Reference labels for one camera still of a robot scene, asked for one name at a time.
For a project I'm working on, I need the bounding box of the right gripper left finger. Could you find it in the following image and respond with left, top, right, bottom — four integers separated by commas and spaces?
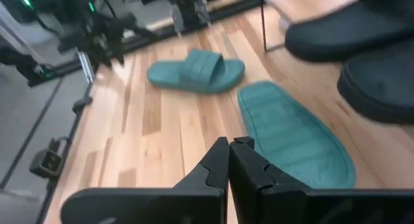
174, 136, 230, 224

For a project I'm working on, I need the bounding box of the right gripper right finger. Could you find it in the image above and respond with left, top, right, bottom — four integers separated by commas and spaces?
229, 135, 311, 224

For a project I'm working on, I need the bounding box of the black rubber slide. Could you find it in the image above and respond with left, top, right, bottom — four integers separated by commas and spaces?
336, 38, 414, 125
284, 0, 414, 63

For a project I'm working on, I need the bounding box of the small black box mount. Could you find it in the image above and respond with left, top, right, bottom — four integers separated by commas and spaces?
28, 147, 65, 180
71, 93, 94, 115

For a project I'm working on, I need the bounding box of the teal rubber slide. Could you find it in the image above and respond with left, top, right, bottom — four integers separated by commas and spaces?
146, 48, 246, 95
237, 80, 357, 190

